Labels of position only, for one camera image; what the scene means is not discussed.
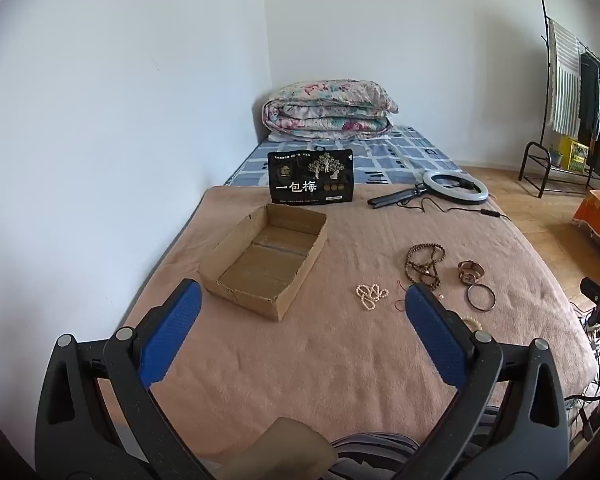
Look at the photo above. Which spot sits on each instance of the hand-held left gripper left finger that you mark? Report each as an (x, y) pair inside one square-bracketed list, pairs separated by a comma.
[(172, 330)]

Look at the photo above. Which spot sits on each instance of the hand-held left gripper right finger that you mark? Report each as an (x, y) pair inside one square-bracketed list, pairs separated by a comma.
[(437, 335)]

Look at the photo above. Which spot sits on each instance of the dark bangle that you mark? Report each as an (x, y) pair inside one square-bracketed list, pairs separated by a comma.
[(470, 302)]

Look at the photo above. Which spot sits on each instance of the cardboard box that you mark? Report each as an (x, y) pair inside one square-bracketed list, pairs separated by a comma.
[(265, 265)]

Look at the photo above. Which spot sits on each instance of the brown wrist watch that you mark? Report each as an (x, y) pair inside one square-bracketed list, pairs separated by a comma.
[(469, 271)]

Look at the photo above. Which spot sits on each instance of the brown blanket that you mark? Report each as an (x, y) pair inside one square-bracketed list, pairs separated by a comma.
[(330, 360)]

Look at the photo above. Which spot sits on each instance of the person's striped pants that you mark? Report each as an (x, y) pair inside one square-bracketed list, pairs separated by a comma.
[(380, 455)]

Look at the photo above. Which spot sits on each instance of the black folded tripod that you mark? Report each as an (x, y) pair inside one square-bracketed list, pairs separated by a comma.
[(395, 197)]

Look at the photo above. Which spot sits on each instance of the yellow box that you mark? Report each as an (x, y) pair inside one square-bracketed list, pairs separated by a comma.
[(574, 155)]

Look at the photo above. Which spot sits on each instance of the tan cloth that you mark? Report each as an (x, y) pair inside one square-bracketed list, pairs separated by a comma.
[(275, 450)]

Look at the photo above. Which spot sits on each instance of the blue checkered bedsheet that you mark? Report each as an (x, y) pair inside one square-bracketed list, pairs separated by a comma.
[(390, 157)]

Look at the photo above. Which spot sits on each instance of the dark hanging clothes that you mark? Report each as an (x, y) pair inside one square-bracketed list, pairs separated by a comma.
[(595, 105)]

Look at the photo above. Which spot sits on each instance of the black snack bag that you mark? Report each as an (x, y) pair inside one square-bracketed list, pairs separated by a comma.
[(310, 180)]

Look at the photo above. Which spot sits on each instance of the striped hanging towel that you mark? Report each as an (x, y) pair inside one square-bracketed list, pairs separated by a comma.
[(565, 80)]

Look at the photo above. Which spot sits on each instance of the folded floral quilt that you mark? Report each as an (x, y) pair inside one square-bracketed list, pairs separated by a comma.
[(330, 107)]

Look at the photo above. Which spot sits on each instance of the black metal clothes rack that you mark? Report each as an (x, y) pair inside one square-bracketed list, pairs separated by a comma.
[(542, 60)]

